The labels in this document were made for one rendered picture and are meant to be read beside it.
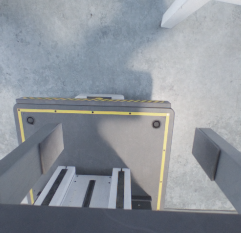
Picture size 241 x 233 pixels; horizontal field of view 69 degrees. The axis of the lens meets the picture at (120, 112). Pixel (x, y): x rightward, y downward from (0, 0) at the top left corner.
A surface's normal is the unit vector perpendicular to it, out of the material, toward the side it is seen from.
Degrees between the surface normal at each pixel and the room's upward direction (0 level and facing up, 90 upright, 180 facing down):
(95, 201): 90
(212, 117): 0
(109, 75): 0
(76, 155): 0
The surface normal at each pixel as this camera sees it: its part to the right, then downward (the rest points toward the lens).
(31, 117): -0.04, 0.29
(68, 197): 0.02, -0.96
